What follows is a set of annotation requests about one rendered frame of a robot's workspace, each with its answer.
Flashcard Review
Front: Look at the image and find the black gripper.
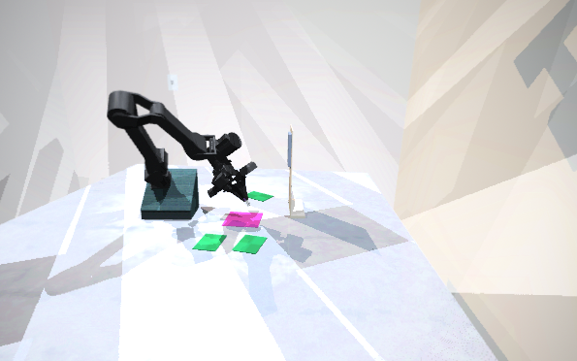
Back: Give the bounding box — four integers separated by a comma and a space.
208, 157, 257, 202

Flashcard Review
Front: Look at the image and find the translucent magenta square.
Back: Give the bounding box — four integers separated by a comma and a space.
222, 212, 263, 227

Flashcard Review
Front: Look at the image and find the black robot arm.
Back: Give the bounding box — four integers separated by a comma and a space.
107, 91, 242, 189

